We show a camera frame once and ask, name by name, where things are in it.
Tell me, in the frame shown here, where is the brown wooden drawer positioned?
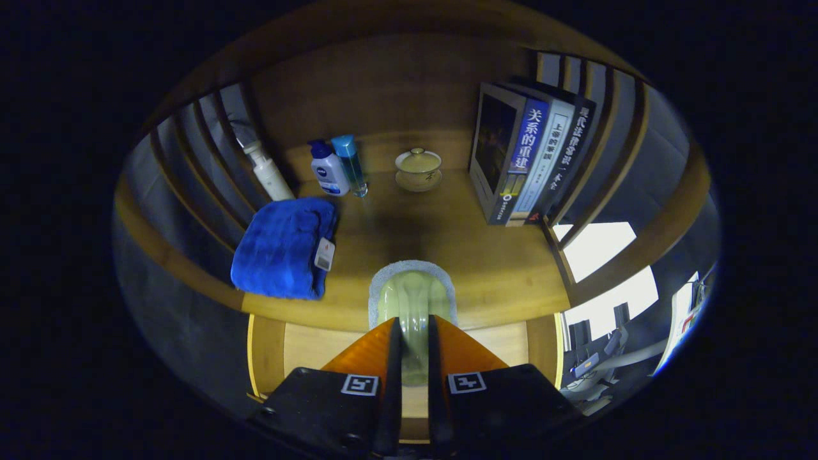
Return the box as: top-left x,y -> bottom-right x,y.
246,313 -> 566,441

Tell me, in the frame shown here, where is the pale green grey sponge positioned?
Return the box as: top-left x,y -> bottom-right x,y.
368,260 -> 459,387

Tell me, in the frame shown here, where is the white bottle with blue cap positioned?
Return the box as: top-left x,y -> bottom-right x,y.
308,139 -> 351,197

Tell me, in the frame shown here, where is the clear teal capped bottle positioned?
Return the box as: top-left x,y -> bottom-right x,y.
330,134 -> 369,199

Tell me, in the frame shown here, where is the brown wooden countertop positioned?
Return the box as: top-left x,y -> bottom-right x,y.
240,131 -> 573,333

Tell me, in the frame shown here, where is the blue spine book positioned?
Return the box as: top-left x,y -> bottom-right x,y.
468,82 -> 552,226

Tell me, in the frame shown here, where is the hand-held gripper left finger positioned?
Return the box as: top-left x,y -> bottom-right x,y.
248,316 -> 403,457

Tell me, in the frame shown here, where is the white pump bottle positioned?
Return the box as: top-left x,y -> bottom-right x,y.
242,139 -> 296,203

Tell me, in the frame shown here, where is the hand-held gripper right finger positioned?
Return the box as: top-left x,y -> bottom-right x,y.
427,314 -> 585,457

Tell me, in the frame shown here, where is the beige lidded teacup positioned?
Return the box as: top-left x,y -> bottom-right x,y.
394,148 -> 444,193

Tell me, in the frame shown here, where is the black spine book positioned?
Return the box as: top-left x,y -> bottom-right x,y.
530,96 -> 598,221

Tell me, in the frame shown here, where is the pale grey spine book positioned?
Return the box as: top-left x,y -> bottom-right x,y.
511,96 -> 576,221

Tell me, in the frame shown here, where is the blue folded towel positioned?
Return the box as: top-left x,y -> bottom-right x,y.
230,197 -> 338,301

